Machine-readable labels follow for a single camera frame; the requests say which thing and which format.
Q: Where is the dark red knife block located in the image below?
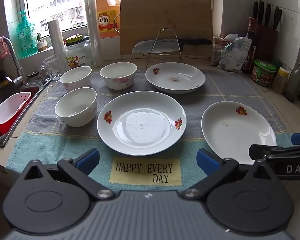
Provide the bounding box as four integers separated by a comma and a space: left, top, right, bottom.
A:
255, 22, 278, 63

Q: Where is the glass jar yellow green lid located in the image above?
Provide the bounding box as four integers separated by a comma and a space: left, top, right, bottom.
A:
64, 34, 93, 69

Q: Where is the metal faucet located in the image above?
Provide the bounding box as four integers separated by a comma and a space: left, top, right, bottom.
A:
1, 37, 28, 85

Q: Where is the white plastic food bag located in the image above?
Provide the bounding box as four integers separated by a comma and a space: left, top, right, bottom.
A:
216, 37, 252, 72

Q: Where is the tall plastic wrap roll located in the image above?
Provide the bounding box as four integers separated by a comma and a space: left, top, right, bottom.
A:
84, 0, 102, 67

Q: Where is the red capped glass bottle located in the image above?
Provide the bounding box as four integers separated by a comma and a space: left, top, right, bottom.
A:
284, 59, 300, 102

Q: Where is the steel sink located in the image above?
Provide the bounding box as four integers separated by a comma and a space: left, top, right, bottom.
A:
0, 80, 52, 147

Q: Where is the red and white food bag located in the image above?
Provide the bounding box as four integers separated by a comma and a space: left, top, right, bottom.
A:
210, 34, 238, 65

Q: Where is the small potted plant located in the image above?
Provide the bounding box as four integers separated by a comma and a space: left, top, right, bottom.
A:
36, 32, 47, 50

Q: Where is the orange cooking wine jug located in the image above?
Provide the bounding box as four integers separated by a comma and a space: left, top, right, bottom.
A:
95, 0, 122, 39

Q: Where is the clear glass mug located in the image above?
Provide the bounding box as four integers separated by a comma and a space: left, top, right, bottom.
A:
39, 54, 63, 82

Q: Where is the grey and teal dish towel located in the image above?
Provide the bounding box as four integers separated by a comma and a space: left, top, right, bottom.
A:
5, 67, 295, 193

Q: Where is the metal wire rack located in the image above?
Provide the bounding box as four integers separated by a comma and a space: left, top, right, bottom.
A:
145, 28, 183, 68

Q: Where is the white bowl pink flower print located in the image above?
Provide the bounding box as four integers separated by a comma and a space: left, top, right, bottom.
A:
55, 87, 97, 127
59, 66, 92, 92
100, 62, 137, 90

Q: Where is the yellow capped spice jar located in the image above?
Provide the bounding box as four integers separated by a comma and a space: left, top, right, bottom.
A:
272, 67, 290, 94

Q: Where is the window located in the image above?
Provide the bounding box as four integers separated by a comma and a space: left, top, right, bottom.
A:
22, 0, 195, 30

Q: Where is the green dish soap bottle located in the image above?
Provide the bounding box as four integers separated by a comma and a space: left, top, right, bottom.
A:
16, 10, 38, 55

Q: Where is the dark soy sauce bottle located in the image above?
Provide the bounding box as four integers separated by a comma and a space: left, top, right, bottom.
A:
242, 17, 257, 74

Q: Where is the black handled kitchen knife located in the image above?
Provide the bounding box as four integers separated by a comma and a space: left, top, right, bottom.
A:
132, 37, 213, 54

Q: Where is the bamboo cutting board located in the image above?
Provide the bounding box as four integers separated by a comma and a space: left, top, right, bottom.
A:
119, 0, 213, 57

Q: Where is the white plate with brown stain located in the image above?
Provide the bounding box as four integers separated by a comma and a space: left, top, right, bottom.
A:
145, 62, 206, 94

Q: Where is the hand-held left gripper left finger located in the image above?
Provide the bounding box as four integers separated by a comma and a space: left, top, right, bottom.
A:
21, 148, 115, 202

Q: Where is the green lidded sauce jar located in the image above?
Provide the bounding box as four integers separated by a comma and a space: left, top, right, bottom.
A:
251, 59, 277, 87

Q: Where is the white plate red fruit print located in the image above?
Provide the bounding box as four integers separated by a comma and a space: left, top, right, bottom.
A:
201, 101, 277, 165
97, 91, 186, 156

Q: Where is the small green capped jar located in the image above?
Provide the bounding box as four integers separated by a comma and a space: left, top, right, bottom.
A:
274, 59, 283, 75

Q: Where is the red and white drain basket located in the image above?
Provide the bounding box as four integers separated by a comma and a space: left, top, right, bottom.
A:
0, 91, 32, 135

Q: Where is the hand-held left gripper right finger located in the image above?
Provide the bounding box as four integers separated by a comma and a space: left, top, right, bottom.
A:
181, 148, 278, 202

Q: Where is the short plastic wrap roll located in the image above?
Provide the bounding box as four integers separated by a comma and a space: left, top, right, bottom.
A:
47, 19, 69, 73

